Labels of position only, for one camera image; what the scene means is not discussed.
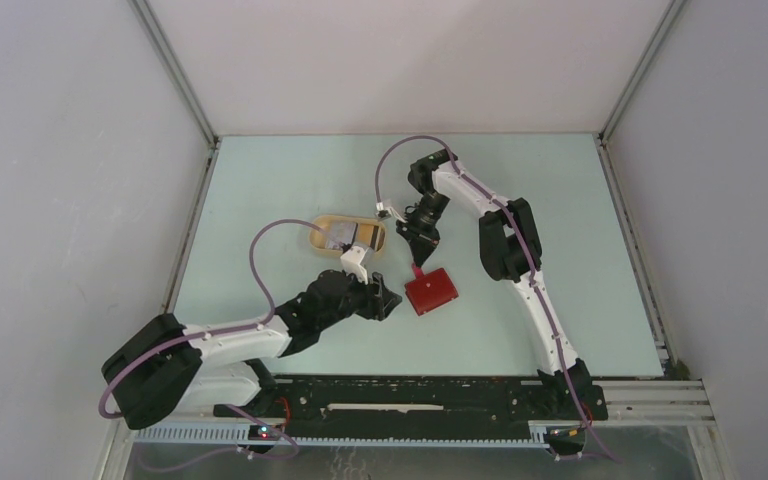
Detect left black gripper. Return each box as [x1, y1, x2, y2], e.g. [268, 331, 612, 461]
[318, 266, 401, 330]

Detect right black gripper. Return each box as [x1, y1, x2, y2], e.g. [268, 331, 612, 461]
[398, 190, 452, 269]

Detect red card holder wallet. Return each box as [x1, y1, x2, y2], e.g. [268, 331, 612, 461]
[404, 265, 459, 316]

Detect beige oval tray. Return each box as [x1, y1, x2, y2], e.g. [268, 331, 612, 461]
[309, 214, 387, 258]

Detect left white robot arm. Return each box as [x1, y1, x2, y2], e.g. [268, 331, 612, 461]
[100, 270, 402, 430]

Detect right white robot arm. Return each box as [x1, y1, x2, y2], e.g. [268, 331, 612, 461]
[396, 150, 592, 418]

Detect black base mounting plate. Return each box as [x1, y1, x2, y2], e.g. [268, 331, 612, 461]
[241, 375, 608, 441]

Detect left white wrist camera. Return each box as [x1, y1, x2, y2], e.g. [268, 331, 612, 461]
[340, 243, 374, 284]

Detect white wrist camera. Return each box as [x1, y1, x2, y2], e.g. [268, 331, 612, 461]
[340, 243, 374, 284]
[375, 199, 409, 224]

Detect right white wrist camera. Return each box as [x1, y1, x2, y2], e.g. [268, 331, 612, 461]
[375, 199, 409, 224]

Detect aluminium frame rail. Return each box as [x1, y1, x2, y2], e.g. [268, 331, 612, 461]
[95, 379, 728, 479]

